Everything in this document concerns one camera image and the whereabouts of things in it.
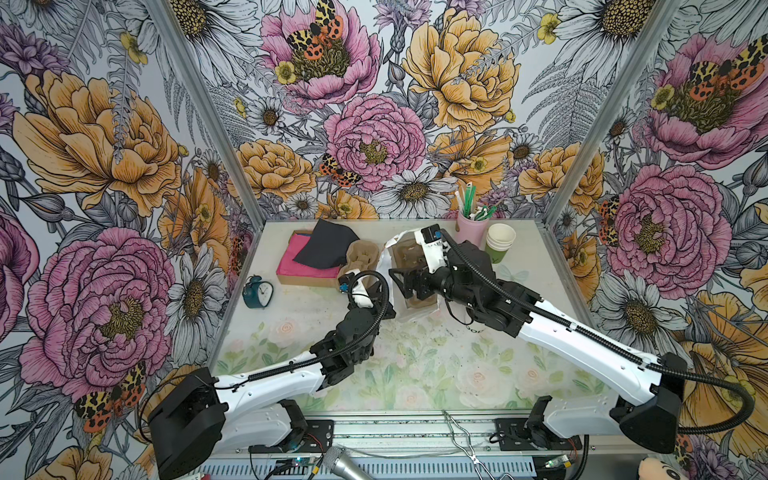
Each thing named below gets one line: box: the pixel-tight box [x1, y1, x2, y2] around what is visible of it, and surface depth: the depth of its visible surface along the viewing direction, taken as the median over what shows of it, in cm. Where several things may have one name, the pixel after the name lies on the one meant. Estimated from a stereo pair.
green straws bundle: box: [455, 181, 497, 221], surface depth 107 cm
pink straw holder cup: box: [457, 211, 489, 251], surface depth 106 cm
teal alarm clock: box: [242, 274, 274, 308], surface depth 96 cm
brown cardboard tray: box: [277, 268, 345, 288], surface depth 103 cm
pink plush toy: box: [637, 453, 689, 480], surface depth 66 cm
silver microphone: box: [324, 445, 377, 480], surface depth 69 cm
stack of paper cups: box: [486, 223, 516, 264], surface depth 104 cm
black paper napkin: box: [293, 218, 360, 269], surface depth 113 cm
